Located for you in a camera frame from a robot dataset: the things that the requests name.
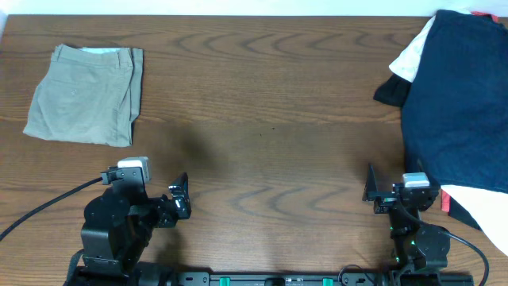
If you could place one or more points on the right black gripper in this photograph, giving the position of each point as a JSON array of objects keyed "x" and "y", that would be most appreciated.
[{"x": 382, "y": 201}]

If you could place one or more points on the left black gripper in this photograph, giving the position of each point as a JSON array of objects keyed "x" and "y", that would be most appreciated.
[{"x": 175, "y": 204}]

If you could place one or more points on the khaki shorts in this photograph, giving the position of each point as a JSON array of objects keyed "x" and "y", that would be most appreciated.
[{"x": 89, "y": 95}]

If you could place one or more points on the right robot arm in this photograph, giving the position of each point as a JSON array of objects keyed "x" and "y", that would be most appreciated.
[{"x": 420, "y": 249}]

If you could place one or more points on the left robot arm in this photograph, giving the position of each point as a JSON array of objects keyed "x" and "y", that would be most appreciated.
[{"x": 118, "y": 227}]

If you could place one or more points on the black garment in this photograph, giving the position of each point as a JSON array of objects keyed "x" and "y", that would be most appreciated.
[{"x": 393, "y": 92}]

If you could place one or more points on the navy blue garment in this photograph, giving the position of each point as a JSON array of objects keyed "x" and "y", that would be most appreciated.
[{"x": 454, "y": 120}]

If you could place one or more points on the white garment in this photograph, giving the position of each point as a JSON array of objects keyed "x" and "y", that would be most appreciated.
[{"x": 407, "y": 63}]

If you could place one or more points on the red garment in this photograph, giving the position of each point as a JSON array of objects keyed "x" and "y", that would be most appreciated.
[{"x": 491, "y": 17}]

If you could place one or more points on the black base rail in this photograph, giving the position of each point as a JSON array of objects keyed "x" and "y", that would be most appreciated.
[{"x": 278, "y": 279}]

